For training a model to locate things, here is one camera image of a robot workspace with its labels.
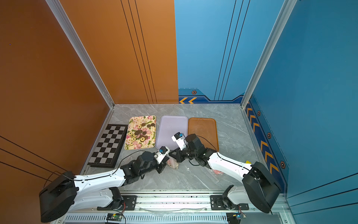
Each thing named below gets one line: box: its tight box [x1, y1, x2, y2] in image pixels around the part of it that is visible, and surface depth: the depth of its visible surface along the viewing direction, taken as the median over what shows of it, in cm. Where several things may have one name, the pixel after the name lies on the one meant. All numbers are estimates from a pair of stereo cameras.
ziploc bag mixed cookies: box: [166, 157, 179, 170], surface depth 81 cm
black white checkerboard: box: [87, 124, 129, 169], surface depth 93 cm
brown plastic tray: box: [187, 117, 220, 152], surface depth 107 cm
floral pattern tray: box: [123, 115, 157, 151], surface depth 102 cm
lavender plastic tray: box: [155, 115, 189, 151], surface depth 108 cm
